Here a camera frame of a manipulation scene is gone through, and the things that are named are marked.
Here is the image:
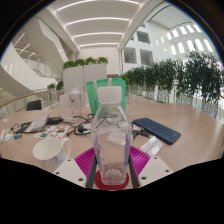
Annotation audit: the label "black charger block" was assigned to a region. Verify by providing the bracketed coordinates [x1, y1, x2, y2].
[47, 116, 64, 125]

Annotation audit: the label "black chair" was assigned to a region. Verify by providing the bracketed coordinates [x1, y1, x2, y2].
[26, 99, 43, 112]

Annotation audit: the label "tangled black cables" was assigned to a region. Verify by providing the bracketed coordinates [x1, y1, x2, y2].
[66, 114, 96, 137]

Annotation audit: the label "white plastic packet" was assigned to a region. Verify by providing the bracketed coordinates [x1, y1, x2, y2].
[139, 135, 165, 157]

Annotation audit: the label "green tote bag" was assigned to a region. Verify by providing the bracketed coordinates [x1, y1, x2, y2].
[85, 77, 127, 116]

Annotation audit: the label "clear plastic drink bottle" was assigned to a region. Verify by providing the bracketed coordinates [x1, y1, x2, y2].
[90, 85, 134, 186]

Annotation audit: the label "white chair with round back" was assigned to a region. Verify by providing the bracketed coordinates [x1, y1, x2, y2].
[59, 92, 89, 109]

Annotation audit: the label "row of green hedge plants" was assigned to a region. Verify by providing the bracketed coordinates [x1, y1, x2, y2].
[119, 51, 224, 118]

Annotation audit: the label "white cabinet topped with plants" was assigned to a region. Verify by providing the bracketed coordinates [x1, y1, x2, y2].
[62, 56, 109, 95]

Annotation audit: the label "ceiling light strips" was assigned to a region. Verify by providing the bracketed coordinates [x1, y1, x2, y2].
[54, 0, 141, 48]

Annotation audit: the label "colourful sticker sheet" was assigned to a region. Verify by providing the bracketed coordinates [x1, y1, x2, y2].
[33, 124, 70, 140]

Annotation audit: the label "dark blue keyboard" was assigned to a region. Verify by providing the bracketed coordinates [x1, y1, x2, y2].
[132, 117, 182, 145]

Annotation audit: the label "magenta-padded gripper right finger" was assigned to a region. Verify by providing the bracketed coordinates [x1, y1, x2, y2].
[127, 145, 175, 189]

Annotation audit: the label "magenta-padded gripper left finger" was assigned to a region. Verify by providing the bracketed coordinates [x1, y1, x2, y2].
[52, 147, 98, 189]

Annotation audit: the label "small potted plants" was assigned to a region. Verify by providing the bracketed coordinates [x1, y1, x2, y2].
[46, 80, 64, 101]

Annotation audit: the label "open notebook with dark cover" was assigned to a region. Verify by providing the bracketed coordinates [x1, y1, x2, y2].
[19, 114, 51, 134]

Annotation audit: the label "white mug with blue print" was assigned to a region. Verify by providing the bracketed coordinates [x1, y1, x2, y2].
[32, 137, 72, 173]

